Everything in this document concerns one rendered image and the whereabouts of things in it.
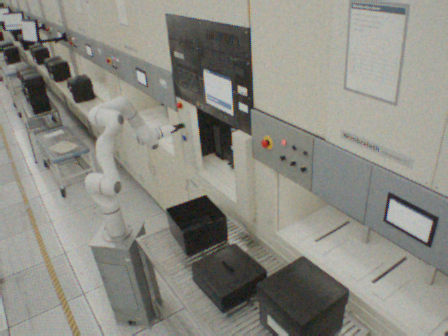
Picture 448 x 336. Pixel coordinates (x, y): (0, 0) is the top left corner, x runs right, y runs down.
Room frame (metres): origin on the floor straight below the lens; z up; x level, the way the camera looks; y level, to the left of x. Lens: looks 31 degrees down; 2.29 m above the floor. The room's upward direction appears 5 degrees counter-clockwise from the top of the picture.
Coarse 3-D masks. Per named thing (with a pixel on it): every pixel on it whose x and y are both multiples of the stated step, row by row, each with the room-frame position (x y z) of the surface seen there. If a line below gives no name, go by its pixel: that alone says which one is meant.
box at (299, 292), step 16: (304, 256) 1.34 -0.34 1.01; (288, 272) 1.25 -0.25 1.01; (304, 272) 1.24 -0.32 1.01; (320, 272) 1.23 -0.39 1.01; (272, 288) 1.16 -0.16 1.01; (288, 288) 1.15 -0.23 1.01; (304, 288) 1.15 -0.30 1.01; (320, 288) 1.14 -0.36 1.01; (336, 288) 1.13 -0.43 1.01; (272, 304) 1.10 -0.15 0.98; (288, 304) 1.07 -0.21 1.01; (304, 304) 1.06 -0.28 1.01; (320, 304) 1.05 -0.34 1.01; (336, 304) 1.06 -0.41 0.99; (272, 320) 1.11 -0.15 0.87; (288, 320) 1.02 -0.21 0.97; (304, 320) 0.98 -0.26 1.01; (320, 320) 1.01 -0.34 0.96; (336, 320) 1.08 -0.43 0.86
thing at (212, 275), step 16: (208, 256) 1.56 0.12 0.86; (224, 256) 1.55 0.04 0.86; (240, 256) 1.54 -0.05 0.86; (192, 272) 1.50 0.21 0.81; (208, 272) 1.44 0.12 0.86; (224, 272) 1.43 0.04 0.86; (240, 272) 1.42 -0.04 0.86; (256, 272) 1.42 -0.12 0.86; (208, 288) 1.37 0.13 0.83; (224, 288) 1.33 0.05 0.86; (240, 288) 1.33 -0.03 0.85; (256, 288) 1.38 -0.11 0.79; (224, 304) 1.28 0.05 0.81
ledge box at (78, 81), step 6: (72, 78) 4.60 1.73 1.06; (78, 78) 4.57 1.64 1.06; (84, 78) 4.55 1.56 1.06; (90, 78) 4.54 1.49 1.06; (66, 84) 4.60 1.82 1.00; (72, 84) 4.43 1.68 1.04; (78, 84) 4.46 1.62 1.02; (84, 84) 4.49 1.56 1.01; (90, 84) 4.52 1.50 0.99; (72, 90) 4.41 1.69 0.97; (78, 90) 4.44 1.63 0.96; (84, 90) 4.48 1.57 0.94; (90, 90) 4.51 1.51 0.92; (72, 96) 4.49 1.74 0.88; (78, 96) 4.44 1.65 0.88; (84, 96) 4.48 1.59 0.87; (90, 96) 4.51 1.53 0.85; (78, 102) 4.44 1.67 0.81
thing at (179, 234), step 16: (176, 208) 1.96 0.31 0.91; (192, 208) 2.00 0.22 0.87; (208, 208) 2.03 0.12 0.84; (176, 224) 1.77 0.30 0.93; (192, 224) 1.97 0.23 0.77; (208, 224) 1.75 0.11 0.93; (224, 224) 1.80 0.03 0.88; (176, 240) 1.82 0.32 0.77; (192, 240) 1.71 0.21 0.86; (208, 240) 1.75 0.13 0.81; (224, 240) 1.79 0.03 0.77
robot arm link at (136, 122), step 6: (138, 114) 2.30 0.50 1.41; (126, 120) 2.27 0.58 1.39; (132, 120) 2.25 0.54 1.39; (138, 120) 2.28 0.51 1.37; (132, 126) 2.29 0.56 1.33; (138, 126) 2.29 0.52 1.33; (144, 126) 2.31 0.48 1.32; (138, 132) 2.29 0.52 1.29; (144, 132) 2.29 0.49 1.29; (150, 132) 2.30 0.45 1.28; (144, 138) 2.28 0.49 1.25; (150, 138) 2.28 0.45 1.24; (150, 144) 2.29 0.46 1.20; (156, 144) 2.31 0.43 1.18
